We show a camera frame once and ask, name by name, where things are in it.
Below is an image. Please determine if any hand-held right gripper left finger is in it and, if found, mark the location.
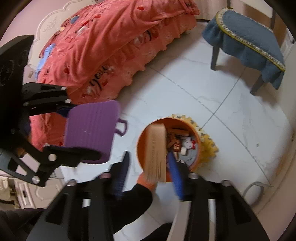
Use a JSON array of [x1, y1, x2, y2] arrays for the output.
[[25, 151, 130, 241]]

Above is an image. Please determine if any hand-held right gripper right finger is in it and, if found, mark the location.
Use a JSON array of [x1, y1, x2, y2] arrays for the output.
[[166, 152, 271, 241]]

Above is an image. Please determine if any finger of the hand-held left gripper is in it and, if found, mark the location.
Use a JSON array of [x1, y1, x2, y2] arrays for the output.
[[8, 139, 100, 188], [22, 82, 77, 117]]

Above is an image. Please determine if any orange round bin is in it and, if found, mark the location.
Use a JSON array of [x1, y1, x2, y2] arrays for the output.
[[136, 118, 201, 183]]

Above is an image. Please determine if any beige ribbed board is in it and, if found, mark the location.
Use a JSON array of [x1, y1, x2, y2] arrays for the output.
[[144, 123, 168, 182]]

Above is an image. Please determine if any purple ribbed folding basket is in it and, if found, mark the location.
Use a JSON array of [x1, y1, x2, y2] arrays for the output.
[[63, 100, 127, 164]]

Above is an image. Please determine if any white cat plush toy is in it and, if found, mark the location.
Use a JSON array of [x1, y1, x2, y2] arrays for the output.
[[181, 137, 197, 151]]

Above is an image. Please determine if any yellow foam puzzle mat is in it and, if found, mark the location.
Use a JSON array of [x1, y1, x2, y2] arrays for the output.
[[169, 113, 213, 167]]

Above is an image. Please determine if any white cabinet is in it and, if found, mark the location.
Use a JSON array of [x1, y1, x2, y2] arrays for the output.
[[0, 151, 65, 209]]

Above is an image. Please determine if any white carved headboard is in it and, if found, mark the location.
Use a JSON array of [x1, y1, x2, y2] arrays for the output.
[[32, 1, 100, 44]]

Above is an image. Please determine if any bed with orange-red cover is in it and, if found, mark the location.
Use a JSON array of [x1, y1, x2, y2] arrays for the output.
[[29, 0, 200, 151]]

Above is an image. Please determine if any stool with blue cover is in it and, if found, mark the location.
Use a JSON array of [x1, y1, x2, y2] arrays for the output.
[[202, 8, 286, 90]]

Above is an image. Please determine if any grey cable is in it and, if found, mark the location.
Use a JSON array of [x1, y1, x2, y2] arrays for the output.
[[243, 182, 265, 207]]

